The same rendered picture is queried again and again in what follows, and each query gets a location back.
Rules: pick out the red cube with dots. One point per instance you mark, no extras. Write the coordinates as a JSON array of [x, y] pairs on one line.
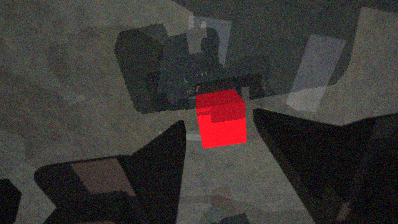
[[222, 118]]

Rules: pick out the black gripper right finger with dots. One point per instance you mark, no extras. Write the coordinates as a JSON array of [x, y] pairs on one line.
[[326, 164]]

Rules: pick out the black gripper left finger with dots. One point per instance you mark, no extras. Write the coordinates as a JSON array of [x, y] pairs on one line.
[[150, 179]]

